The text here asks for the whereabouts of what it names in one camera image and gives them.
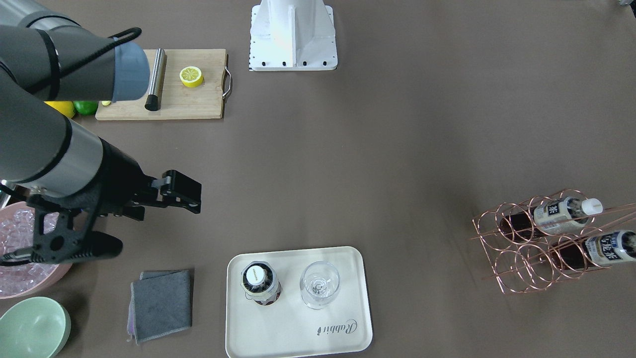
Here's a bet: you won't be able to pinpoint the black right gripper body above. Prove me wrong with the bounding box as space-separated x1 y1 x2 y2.
75 140 158 221

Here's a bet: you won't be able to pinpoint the tea bottle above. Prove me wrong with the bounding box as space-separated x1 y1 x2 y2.
550 230 636 270
241 261 282 306

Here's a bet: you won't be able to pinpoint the copper wire bottle basket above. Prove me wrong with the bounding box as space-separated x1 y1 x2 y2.
472 189 635 294

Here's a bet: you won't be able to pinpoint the tea bottle near left arm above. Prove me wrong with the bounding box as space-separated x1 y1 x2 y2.
498 196 604 243

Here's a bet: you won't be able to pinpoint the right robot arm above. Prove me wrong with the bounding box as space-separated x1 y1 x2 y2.
0 0 201 221

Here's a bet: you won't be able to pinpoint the bamboo cutting board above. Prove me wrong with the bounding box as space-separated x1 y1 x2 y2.
95 48 231 121

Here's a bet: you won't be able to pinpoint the steel muddler black tip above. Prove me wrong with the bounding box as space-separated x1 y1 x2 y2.
145 48 167 111

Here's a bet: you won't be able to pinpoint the green lime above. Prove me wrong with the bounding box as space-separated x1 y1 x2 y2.
73 100 98 116

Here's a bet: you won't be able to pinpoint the yellow lemon lower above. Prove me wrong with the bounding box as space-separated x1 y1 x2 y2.
45 100 77 119

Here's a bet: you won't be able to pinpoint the grey folded cloth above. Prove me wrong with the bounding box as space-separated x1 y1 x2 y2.
127 269 192 345

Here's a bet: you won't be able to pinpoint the half lemon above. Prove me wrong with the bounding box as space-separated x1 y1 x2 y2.
179 66 204 88

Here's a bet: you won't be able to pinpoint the clear ice cubes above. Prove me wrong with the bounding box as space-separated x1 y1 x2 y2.
0 209 60 295

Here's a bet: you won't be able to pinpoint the pink bowl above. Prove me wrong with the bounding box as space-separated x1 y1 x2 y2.
0 200 75 299

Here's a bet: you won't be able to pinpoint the clear wine glass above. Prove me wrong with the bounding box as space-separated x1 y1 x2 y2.
300 261 341 310

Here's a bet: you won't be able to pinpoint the cream rabbit tray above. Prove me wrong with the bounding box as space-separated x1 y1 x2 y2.
225 246 373 358

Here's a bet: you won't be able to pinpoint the green bowl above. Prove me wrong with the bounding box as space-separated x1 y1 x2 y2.
0 297 72 358

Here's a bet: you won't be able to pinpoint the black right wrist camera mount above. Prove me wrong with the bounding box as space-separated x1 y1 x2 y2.
1 194 123 267

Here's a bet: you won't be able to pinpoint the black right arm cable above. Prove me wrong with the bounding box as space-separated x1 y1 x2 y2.
25 27 143 95

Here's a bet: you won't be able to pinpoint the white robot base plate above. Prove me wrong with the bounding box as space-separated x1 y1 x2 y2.
248 0 338 71

